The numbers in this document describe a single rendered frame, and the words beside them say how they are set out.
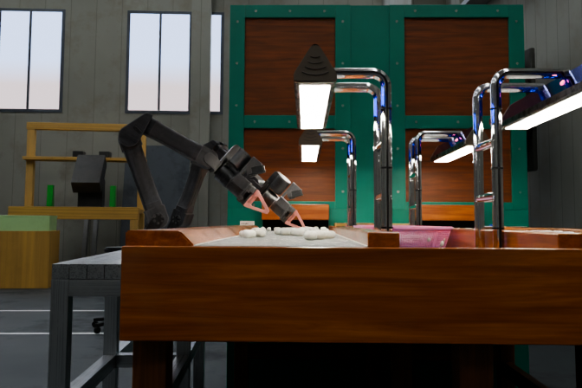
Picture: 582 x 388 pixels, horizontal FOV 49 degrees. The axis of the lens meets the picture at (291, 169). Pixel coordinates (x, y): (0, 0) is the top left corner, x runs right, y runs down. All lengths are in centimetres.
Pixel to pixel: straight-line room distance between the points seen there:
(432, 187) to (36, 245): 582
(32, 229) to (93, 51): 369
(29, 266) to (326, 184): 558
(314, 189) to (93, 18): 830
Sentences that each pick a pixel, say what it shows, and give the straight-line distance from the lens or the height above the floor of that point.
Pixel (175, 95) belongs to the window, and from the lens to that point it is 1034.
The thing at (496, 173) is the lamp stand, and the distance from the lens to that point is 146.
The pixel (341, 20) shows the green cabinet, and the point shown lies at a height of 172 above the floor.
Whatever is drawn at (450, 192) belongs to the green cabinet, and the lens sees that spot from 301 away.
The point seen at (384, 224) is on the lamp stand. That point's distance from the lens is 140.
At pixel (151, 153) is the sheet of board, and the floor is 181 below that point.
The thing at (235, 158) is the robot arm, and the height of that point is 98.
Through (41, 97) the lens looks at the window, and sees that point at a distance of 1080.
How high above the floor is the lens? 78
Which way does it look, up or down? 5 degrees up
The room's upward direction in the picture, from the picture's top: straight up
